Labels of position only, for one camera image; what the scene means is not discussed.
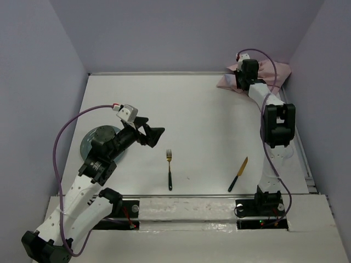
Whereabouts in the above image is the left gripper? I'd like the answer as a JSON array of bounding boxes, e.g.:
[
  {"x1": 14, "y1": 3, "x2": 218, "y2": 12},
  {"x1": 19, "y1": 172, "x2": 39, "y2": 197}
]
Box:
[{"x1": 109, "y1": 116, "x2": 165, "y2": 160}]

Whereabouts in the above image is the pink cloth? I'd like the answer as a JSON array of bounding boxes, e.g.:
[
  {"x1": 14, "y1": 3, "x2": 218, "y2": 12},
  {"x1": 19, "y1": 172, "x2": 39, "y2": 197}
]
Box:
[{"x1": 217, "y1": 60, "x2": 291, "y2": 95}]

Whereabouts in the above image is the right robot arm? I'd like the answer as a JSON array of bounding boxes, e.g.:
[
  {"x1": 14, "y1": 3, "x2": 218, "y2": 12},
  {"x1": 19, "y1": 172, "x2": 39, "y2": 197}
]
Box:
[{"x1": 234, "y1": 54, "x2": 296, "y2": 218}]

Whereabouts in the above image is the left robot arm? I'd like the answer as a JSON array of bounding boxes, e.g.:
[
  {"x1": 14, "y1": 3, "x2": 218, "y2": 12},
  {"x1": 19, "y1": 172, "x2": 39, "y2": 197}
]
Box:
[{"x1": 21, "y1": 117, "x2": 165, "y2": 262}]

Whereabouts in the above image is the teal plate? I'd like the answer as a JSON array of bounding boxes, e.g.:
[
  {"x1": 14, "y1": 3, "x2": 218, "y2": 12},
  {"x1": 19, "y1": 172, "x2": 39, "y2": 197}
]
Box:
[{"x1": 80, "y1": 127, "x2": 126, "y2": 164}]

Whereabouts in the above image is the clear drinking glass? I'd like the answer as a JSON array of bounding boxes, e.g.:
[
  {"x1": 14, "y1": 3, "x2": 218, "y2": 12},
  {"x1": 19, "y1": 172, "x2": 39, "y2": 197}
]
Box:
[{"x1": 284, "y1": 147, "x2": 295, "y2": 159}]

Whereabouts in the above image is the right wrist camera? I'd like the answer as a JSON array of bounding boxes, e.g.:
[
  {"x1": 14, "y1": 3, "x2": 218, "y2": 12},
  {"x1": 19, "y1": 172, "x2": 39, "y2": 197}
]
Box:
[{"x1": 236, "y1": 53, "x2": 250, "y2": 71}]

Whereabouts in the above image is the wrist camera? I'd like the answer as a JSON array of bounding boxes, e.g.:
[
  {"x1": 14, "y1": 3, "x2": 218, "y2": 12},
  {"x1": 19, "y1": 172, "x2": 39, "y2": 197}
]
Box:
[
  {"x1": 113, "y1": 104, "x2": 138, "y2": 123},
  {"x1": 236, "y1": 53, "x2": 250, "y2": 71}
]

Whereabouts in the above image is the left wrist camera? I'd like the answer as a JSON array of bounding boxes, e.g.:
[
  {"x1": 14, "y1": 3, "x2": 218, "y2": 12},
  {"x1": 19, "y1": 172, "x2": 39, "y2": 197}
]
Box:
[{"x1": 113, "y1": 104, "x2": 138, "y2": 123}]

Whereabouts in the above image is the gold fork green handle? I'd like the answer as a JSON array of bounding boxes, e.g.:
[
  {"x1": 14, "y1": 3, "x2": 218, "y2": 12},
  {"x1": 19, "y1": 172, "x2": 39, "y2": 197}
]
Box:
[{"x1": 166, "y1": 149, "x2": 173, "y2": 191}]

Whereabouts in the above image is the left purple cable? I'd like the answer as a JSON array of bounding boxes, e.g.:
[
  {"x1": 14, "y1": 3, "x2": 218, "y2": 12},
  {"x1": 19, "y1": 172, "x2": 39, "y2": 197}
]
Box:
[{"x1": 53, "y1": 103, "x2": 117, "y2": 258}]

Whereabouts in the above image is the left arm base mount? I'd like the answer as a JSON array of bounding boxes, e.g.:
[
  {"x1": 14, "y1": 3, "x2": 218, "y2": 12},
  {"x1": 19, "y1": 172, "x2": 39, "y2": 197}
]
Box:
[{"x1": 93, "y1": 199, "x2": 140, "y2": 231}]

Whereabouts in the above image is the gold knife green handle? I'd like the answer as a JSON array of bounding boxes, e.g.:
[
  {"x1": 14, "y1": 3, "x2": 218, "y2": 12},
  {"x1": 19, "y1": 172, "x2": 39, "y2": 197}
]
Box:
[{"x1": 228, "y1": 157, "x2": 248, "y2": 192}]

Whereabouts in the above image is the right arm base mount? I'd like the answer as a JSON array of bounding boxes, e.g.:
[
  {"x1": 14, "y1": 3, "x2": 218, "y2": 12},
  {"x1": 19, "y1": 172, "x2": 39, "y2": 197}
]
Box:
[{"x1": 234, "y1": 199, "x2": 288, "y2": 230}]

